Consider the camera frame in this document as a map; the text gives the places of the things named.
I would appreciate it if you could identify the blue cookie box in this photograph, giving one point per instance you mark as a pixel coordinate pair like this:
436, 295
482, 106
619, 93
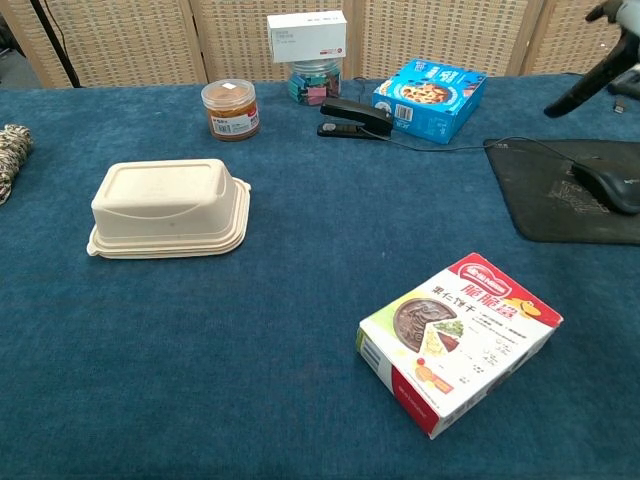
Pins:
430, 95

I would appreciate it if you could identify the clear jar binder clips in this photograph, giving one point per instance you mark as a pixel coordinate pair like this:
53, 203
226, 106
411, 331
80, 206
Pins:
315, 85

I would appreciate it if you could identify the clear jar orange contents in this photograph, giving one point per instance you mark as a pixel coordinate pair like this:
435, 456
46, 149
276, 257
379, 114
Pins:
230, 110

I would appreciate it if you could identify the black mouse pad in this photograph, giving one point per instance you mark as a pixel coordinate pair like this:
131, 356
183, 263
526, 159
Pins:
540, 220

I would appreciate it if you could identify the white cardboard box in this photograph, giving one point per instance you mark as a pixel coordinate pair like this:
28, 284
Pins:
305, 37

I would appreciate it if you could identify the beige takeout container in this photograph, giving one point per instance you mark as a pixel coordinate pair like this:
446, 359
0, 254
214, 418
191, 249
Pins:
165, 205

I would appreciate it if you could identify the woven folding screen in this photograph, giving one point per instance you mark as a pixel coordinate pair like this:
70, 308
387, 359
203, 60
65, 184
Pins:
125, 40

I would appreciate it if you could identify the black stapler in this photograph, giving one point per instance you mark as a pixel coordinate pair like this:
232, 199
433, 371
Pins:
360, 112

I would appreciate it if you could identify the black tripod stand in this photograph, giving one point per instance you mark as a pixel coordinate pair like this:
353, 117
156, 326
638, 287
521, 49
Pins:
52, 37

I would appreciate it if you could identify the red white wafer box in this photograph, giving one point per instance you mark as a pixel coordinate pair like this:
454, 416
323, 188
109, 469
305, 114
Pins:
475, 350

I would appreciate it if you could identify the black computer mouse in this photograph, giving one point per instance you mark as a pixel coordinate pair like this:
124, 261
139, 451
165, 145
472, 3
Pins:
610, 187

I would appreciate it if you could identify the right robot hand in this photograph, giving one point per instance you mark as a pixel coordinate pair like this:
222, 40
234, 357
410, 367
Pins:
627, 15

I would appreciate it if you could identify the blue table cloth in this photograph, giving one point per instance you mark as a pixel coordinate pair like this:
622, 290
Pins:
250, 350

